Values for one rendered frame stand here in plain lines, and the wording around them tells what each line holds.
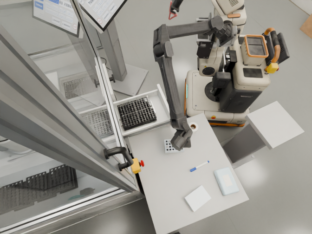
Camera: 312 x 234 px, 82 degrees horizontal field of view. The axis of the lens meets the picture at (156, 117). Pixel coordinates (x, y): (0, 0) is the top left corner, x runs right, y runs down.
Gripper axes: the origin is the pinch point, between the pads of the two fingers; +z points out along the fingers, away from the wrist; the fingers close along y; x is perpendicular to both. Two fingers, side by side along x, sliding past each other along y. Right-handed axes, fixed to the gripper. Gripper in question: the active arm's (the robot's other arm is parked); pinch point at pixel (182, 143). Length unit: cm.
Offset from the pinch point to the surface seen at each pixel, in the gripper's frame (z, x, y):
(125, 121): -3.3, -35.6, -15.2
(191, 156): 10.7, 6.9, 5.2
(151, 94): 0.2, -18.6, -37.3
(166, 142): 10.4, -9.4, -4.9
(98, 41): 72, -94, -180
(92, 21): -18, -62, -95
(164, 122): -1.5, -10.9, -14.5
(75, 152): -82, -28, 28
